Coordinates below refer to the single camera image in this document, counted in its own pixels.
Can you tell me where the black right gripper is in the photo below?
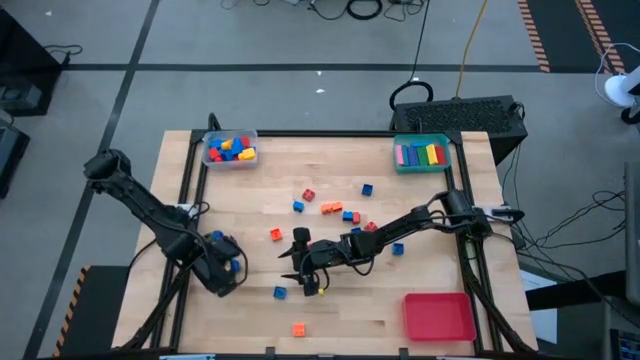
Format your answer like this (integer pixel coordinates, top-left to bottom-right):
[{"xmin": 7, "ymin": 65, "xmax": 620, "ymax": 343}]
[{"xmin": 277, "ymin": 236, "xmax": 359, "ymax": 297}]

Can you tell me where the clear plastic bin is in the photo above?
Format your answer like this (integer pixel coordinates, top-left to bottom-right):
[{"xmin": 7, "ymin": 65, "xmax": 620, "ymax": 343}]
[{"xmin": 201, "ymin": 128, "xmax": 260, "ymax": 172}]

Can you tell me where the black orange striped floor mat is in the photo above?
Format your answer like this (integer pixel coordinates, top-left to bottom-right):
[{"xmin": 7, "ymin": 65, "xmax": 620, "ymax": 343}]
[
  {"xmin": 52, "ymin": 264, "xmax": 131, "ymax": 359},
  {"xmin": 517, "ymin": 0, "xmax": 626, "ymax": 74}
]

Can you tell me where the red plastic bin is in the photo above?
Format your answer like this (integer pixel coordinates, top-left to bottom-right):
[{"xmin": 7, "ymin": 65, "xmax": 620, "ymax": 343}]
[{"xmin": 402, "ymin": 291, "xmax": 477, "ymax": 343}]

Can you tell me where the teal plastic bin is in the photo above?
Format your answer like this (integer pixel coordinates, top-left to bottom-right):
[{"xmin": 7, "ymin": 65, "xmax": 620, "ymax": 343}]
[{"xmin": 392, "ymin": 132, "xmax": 452, "ymax": 175}]

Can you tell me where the black perforated computer case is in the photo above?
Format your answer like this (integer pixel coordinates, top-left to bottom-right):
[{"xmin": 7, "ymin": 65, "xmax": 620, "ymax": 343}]
[{"xmin": 389, "ymin": 94, "xmax": 529, "ymax": 166}]

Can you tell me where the white paper sheet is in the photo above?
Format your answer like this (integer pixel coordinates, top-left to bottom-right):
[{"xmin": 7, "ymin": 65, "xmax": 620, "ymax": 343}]
[{"xmin": 519, "ymin": 267, "xmax": 559, "ymax": 344}]

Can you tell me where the grey equipment box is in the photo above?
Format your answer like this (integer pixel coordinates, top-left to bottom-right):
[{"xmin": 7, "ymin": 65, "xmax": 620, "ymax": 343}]
[{"xmin": 0, "ymin": 117, "xmax": 30, "ymax": 199}]

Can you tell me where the black equipment stand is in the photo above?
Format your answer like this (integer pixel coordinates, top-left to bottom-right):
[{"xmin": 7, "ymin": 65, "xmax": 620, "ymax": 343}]
[{"xmin": 0, "ymin": 9, "xmax": 64, "ymax": 119}]

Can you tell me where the dark electronic device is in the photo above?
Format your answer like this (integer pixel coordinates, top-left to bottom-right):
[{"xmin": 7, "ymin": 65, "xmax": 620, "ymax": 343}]
[{"xmin": 602, "ymin": 294, "xmax": 640, "ymax": 360}]

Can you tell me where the grey desk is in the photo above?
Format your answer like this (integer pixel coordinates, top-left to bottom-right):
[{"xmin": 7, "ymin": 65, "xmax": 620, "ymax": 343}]
[{"xmin": 622, "ymin": 159, "xmax": 640, "ymax": 306}]

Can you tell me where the white round device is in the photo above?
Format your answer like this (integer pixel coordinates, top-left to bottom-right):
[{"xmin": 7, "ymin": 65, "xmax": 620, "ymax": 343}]
[{"xmin": 602, "ymin": 64, "xmax": 640, "ymax": 109}]

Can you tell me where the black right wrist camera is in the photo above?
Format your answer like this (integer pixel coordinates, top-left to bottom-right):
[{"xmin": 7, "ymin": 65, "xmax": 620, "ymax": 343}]
[{"xmin": 292, "ymin": 227, "xmax": 313, "ymax": 251}]

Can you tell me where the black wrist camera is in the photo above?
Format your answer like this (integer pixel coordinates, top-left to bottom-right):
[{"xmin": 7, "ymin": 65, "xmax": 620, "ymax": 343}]
[
  {"xmin": 292, "ymin": 227, "xmax": 313, "ymax": 251},
  {"xmin": 212, "ymin": 235, "xmax": 242, "ymax": 259}
]

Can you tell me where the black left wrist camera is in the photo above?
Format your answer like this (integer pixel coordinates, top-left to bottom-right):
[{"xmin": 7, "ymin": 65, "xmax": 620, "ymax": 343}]
[{"xmin": 212, "ymin": 235, "xmax": 242, "ymax": 259}]

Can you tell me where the black hanging cable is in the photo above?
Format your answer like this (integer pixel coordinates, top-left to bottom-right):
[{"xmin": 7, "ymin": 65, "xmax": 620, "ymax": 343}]
[{"xmin": 388, "ymin": 0, "xmax": 434, "ymax": 114}]

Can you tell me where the black coiled cable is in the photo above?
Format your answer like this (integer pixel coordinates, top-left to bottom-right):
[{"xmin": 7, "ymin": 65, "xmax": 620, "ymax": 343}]
[{"xmin": 345, "ymin": 0, "xmax": 384, "ymax": 21}]

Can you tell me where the yellow hanging cable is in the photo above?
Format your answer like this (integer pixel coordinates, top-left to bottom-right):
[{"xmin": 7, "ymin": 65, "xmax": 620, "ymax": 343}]
[{"xmin": 453, "ymin": 0, "xmax": 489, "ymax": 99}]

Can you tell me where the black cable bundle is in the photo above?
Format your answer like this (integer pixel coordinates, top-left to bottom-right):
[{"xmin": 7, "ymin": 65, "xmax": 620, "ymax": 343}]
[{"xmin": 509, "ymin": 189, "xmax": 640, "ymax": 321}]

